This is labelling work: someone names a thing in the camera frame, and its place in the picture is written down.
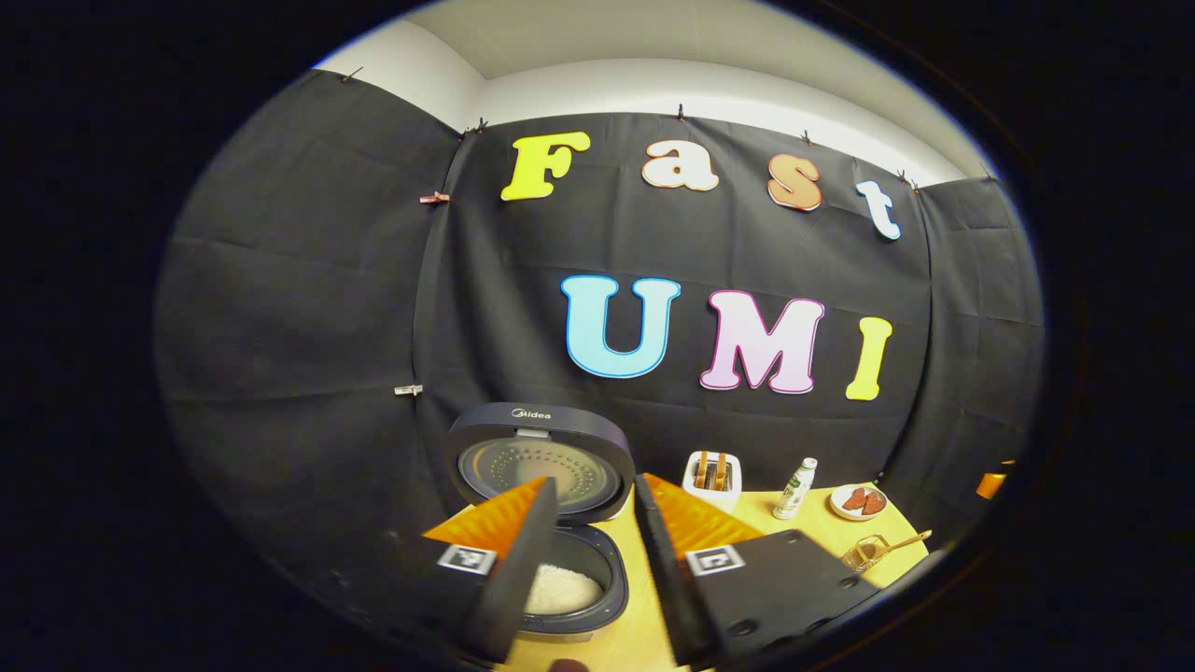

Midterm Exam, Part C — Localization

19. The white toaster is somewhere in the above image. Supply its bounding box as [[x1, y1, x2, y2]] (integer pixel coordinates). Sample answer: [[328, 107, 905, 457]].
[[681, 451, 744, 511]]

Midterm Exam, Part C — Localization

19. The white round plate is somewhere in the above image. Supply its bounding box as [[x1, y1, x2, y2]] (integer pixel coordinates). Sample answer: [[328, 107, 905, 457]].
[[828, 483, 889, 523]]

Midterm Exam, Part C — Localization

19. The dark blue rice cooker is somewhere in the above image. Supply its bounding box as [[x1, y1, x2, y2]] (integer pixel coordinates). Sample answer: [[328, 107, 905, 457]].
[[445, 402, 637, 646]]

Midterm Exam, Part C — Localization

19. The wooden spoon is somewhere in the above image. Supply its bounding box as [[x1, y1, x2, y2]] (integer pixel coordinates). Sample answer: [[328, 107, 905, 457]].
[[861, 529, 934, 563]]

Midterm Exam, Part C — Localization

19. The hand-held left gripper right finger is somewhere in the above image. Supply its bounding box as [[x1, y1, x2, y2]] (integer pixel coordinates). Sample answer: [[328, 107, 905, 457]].
[[635, 471, 884, 669]]

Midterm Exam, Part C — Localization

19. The white bottle with green label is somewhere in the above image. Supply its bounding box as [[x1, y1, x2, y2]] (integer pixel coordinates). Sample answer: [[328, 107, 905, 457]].
[[772, 456, 820, 522]]

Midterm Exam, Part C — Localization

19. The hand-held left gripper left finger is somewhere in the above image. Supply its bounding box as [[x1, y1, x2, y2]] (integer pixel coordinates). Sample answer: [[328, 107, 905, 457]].
[[327, 476, 560, 665]]

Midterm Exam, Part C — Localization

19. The black backdrop cloth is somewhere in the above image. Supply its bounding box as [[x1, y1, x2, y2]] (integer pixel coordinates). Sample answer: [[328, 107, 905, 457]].
[[154, 67, 1045, 598]]

